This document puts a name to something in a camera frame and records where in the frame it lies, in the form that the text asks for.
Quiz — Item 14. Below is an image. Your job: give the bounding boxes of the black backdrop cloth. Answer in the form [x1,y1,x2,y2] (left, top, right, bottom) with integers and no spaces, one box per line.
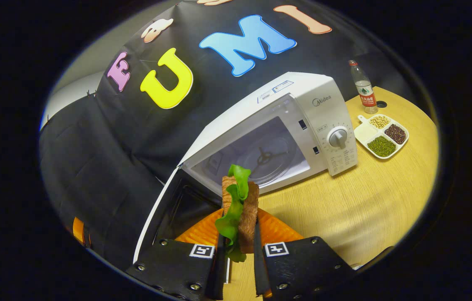
[39,0,420,260]

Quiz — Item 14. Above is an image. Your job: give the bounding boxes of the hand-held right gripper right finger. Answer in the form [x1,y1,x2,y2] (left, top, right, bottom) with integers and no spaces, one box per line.
[254,208,355,299]

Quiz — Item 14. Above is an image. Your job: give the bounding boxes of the white divided bean tray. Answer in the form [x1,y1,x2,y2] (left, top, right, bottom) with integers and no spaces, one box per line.
[353,114,409,160]

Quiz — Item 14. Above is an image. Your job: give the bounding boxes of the white microwave oven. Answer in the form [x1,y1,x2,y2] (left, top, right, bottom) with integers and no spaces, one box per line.
[133,71,359,268]

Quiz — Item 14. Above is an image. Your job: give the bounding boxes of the clear plastic water bottle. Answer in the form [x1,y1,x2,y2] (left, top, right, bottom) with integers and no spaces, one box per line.
[348,59,379,115]

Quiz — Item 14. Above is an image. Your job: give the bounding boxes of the lettuce sandwich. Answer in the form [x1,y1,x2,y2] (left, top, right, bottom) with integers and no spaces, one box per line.
[214,164,260,263]

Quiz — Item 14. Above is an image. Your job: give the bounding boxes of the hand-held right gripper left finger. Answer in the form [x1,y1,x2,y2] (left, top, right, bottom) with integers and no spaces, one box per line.
[126,208,228,301]

